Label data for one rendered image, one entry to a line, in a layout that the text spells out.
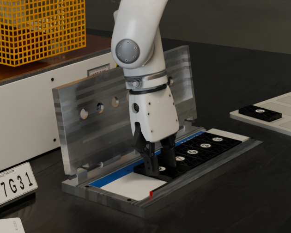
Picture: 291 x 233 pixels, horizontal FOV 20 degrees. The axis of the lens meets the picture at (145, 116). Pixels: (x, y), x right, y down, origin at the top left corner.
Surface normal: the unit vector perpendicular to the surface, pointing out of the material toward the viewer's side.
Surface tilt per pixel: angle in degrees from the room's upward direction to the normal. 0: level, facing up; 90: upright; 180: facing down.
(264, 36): 90
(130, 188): 0
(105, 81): 81
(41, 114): 90
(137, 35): 86
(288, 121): 0
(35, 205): 0
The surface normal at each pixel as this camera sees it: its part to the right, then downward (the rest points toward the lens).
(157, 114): 0.77, -0.01
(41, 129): 0.79, 0.19
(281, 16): -0.49, 0.28
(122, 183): 0.00, -0.95
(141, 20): -0.01, 0.08
